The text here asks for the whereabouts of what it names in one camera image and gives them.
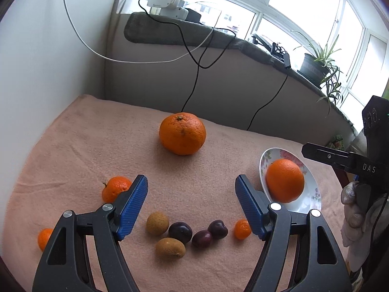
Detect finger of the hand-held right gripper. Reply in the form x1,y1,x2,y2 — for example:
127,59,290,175
301,142,353,171

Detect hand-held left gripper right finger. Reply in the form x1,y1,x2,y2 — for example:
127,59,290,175
235,175,353,292

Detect smooth round orange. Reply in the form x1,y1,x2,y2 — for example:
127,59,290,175
265,159,305,204

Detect small mandarin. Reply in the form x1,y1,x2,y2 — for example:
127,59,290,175
233,219,252,240
37,228,54,252

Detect white window frame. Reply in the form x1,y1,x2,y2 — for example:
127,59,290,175
158,0,389,105

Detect grey windowsill cloth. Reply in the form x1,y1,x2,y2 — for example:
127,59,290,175
124,12,354,128

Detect brown kiwi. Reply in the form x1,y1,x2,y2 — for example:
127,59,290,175
146,212,170,236
156,237,186,259

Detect white plug adapter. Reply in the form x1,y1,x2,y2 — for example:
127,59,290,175
159,6,189,21

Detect black cable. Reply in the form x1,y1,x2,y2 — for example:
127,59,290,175
246,67,289,131
138,0,237,114

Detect white floral plate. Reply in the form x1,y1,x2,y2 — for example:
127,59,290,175
259,147,322,214

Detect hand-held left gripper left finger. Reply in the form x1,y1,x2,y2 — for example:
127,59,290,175
32,175,149,292

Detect white power adapters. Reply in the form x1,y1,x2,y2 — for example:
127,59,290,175
147,0,183,8

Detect long white cable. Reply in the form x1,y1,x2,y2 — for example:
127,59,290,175
62,0,215,64

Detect black clamp mount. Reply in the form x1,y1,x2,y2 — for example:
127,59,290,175
252,33,285,56

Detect potted spider plant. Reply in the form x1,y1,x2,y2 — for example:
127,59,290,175
290,30,345,118

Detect mandarin with stem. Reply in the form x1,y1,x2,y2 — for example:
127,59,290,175
101,176,133,203

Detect large bumpy orange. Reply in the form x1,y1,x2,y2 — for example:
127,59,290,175
159,112,207,155

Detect dark purple plum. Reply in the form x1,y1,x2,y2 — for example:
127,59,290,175
207,219,228,239
191,230,212,248
168,222,193,244

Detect colourful packet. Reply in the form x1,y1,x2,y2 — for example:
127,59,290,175
328,135,346,151

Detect black power adapter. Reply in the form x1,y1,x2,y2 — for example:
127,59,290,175
185,8,203,24

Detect person's right hand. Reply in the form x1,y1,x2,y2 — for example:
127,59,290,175
340,181,389,272

